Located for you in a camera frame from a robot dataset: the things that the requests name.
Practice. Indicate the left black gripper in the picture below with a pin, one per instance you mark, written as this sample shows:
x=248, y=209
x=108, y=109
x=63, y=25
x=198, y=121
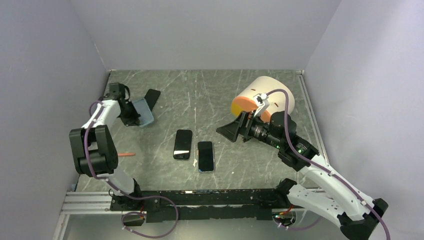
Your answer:
x=133, y=120

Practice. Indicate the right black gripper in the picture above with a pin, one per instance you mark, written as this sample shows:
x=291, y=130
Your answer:
x=242, y=123

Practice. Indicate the light blue phone case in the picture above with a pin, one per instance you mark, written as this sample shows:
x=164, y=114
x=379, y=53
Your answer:
x=145, y=114

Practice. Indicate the black phone face down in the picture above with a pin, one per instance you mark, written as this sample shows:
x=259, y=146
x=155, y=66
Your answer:
x=151, y=97

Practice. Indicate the clear magsafe phone case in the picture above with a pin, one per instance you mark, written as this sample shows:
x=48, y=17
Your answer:
x=206, y=156

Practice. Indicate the purple phone black screen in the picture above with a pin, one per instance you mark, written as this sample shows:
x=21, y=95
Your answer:
x=182, y=144

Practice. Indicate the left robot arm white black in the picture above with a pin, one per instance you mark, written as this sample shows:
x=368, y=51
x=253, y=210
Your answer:
x=92, y=146

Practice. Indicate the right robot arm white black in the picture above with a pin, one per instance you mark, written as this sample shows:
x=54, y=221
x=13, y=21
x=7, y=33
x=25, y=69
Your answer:
x=353, y=212

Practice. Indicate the orange pry stick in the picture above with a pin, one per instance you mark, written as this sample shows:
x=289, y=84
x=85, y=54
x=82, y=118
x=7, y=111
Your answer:
x=129, y=154

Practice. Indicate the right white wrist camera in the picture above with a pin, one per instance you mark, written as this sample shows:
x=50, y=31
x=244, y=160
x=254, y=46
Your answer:
x=262, y=103

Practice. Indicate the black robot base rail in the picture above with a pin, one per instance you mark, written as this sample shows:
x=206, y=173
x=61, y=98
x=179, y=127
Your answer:
x=168, y=205

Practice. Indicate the aluminium frame rail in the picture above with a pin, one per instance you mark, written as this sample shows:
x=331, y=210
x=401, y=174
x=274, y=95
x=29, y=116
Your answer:
x=86, y=203

